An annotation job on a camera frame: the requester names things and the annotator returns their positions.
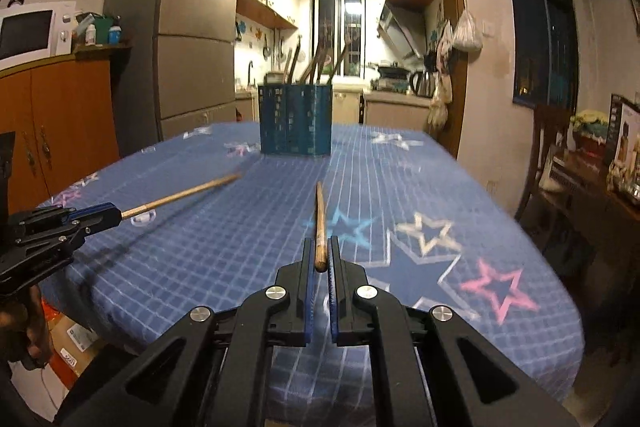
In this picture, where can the steel electric kettle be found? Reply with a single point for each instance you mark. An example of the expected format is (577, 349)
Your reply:
(422, 84)

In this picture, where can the yellow flowers in basket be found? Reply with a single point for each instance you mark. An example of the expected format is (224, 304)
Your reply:
(590, 122)

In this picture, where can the dark blue framed window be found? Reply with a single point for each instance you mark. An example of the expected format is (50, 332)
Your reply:
(540, 27)

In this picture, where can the red plastic bag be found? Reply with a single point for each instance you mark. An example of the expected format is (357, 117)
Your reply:
(50, 309)

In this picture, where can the hanging white plastic bag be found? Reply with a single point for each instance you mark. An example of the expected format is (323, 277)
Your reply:
(467, 34)

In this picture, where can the kitchen base counter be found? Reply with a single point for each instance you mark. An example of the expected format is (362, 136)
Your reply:
(390, 109)

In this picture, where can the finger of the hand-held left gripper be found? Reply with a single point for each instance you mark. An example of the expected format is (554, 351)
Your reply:
(95, 210)
(40, 259)

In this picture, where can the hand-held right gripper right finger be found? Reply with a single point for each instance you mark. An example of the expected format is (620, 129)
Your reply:
(334, 294)

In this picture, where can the white microwave oven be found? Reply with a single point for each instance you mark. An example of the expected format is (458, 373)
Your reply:
(27, 34)

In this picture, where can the dark wooden side table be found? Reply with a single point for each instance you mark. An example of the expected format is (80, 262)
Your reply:
(590, 227)

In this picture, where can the black wok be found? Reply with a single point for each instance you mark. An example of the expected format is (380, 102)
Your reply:
(392, 71)

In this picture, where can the steel range hood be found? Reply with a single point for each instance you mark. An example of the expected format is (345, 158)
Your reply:
(397, 29)

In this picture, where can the hanging ladle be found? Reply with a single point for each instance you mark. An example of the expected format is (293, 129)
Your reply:
(267, 49)

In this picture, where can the curved wooden chopstick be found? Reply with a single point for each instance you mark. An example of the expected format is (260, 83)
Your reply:
(320, 227)

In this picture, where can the cardboard box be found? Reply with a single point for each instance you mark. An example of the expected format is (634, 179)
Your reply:
(75, 344)

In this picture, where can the hanging patterned cloth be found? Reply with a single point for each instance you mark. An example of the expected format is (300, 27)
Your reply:
(444, 44)

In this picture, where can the white light switch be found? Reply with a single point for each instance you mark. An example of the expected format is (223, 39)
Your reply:
(488, 27)

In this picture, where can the dark wooden chair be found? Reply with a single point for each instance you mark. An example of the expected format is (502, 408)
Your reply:
(545, 147)

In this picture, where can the black sink faucet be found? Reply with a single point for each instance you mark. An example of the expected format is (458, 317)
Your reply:
(250, 72)

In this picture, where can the barred kitchen window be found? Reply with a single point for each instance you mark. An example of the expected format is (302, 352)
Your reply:
(352, 22)

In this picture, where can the blue star checked tablecloth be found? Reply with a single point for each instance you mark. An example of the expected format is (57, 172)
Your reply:
(225, 247)

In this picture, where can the orange wooden cabinet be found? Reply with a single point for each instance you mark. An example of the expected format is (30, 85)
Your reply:
(70, 117)

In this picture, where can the dark printed gift box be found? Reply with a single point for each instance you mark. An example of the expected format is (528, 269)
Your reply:
(625, 137)

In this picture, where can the teal plastic utensil holder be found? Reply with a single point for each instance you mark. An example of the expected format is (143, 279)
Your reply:
(295, 119)

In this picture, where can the green plastic tub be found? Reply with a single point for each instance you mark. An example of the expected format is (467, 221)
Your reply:
(104, 29)

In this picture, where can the hanging beige cloth bag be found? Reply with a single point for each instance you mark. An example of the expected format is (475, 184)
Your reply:
(440, 107)

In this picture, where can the grey refrigerator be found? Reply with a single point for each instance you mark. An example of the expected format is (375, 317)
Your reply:
(190, 37)

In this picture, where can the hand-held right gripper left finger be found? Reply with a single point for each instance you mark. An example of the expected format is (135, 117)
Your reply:
(309, 292)

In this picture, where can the person's left hand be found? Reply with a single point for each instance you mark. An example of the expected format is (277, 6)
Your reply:
(37, 332)

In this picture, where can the blue and white jar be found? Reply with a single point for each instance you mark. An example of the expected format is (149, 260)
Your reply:
(115, 36)

